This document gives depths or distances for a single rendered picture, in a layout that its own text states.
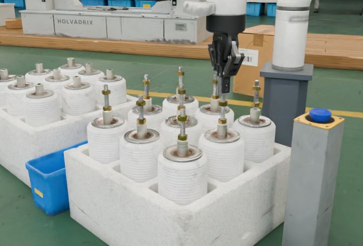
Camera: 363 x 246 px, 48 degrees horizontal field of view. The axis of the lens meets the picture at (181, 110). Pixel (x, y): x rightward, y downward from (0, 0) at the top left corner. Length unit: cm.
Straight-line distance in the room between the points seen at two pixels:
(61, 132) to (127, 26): 193
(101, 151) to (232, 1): 43
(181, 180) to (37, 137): 51
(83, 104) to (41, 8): 230
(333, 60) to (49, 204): 201
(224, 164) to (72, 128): 51
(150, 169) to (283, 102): 53
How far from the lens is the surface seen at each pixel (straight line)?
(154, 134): 85
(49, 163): 114
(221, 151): 82
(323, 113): 79
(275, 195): 97
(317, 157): 80
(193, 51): 278
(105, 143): 91
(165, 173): 76
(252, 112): 93
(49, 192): 106
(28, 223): 109
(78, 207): 102
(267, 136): 92
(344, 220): 110
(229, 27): 76
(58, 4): 349
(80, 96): 121
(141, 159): 82
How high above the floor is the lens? 58
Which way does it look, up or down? 19 degrees down
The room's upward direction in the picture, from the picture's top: straight up
